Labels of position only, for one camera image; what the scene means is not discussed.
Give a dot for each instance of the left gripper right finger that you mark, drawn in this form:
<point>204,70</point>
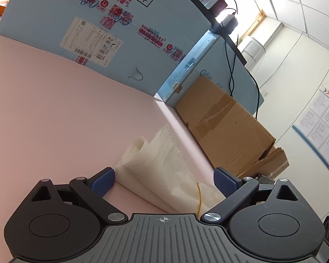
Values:
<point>226,182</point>

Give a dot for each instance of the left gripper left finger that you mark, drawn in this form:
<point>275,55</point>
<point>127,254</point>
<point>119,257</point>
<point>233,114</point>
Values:
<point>102,182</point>

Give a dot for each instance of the white non-woven shopping bag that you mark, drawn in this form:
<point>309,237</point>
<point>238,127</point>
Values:
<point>157,172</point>

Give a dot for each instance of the brown cardboard box on table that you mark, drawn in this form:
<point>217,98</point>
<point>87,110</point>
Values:
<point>228,134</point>

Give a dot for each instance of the large light blue carton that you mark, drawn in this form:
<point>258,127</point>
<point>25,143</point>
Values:
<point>135,42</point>

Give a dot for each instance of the black bar on cartons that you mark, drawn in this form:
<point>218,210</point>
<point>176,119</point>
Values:
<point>211,10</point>

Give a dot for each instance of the wall poster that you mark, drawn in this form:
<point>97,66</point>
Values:
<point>313,125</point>

